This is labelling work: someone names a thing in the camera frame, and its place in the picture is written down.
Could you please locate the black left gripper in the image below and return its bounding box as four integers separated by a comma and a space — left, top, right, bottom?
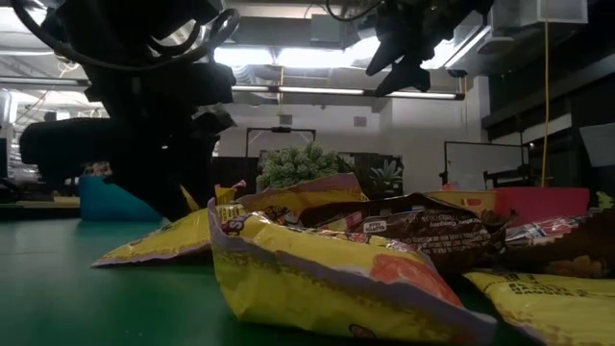
17, 61, 237, 223

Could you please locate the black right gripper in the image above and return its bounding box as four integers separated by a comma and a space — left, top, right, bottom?
364, 0, 497, 98

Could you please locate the yellow Sour Patch Kids pack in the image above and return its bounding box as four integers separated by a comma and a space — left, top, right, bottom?
462, 270, 615, 346
89, 201, 251, 269

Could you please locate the brown chocolate bar wrapper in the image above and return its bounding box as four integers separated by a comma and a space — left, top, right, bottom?
296, 191, 518, 276
497, 210, 615, 281

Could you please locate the narrow white red candy wrapper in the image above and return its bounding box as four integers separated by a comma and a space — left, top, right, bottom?
503, 213, 593, 242

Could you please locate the black panel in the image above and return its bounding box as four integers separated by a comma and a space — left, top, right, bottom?
210, 156, 260, 186

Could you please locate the blue plastic bin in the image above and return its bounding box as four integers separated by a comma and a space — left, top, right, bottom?
78, 174, 165, 223

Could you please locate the patterned cloth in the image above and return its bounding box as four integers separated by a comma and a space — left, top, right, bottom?
81, 161, 114, 178

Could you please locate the long LED light bar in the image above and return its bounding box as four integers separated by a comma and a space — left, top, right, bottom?
229, 84, 466, 102

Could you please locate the small succulent in black pot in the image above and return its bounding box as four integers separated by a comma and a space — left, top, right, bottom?
368, 159, 406, 194

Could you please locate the pale green potted succulent bush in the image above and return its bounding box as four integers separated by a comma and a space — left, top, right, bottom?
256, 140, 343, 191

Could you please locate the white board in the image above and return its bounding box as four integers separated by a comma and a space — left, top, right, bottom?
442, 140, 529, 192

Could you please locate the yellow purple Sour Patch pack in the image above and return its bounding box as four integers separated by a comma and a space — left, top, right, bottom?
207, 197, 499, 345
234, 171, 369, 218

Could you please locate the pale yellow plastic bin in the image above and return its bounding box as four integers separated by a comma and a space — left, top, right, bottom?
424, 188, 500, 218

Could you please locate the red plastic bin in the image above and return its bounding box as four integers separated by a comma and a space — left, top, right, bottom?
493, 185, 591, 228

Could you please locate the grey panel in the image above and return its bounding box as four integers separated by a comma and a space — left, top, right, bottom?
578, 122, 615, 169

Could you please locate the yellow-green object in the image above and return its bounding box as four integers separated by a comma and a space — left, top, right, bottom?
595, 190, 615, 212

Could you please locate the black rig frame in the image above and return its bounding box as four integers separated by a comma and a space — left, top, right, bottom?
244, 126, 318, 160

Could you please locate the yellow-orange hanging cable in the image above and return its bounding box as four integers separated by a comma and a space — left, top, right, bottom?
540, 18, 551, 189

